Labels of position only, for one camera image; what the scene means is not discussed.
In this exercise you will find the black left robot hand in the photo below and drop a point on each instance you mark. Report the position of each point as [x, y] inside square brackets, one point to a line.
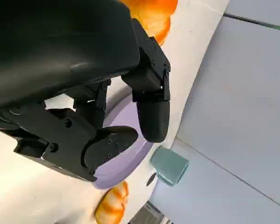
[60, 46]

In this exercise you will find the orange and white bread roll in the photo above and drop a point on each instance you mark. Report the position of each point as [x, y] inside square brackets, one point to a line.
[112, 205]
[158, 21]

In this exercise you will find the lilac plate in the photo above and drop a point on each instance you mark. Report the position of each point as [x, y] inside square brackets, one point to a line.
[121, 168]

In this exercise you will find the pale green mug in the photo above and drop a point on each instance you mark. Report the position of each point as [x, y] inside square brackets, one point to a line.
[170, 163]

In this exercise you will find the grey slatted box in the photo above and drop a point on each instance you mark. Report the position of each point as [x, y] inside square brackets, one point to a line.
[149, 214]

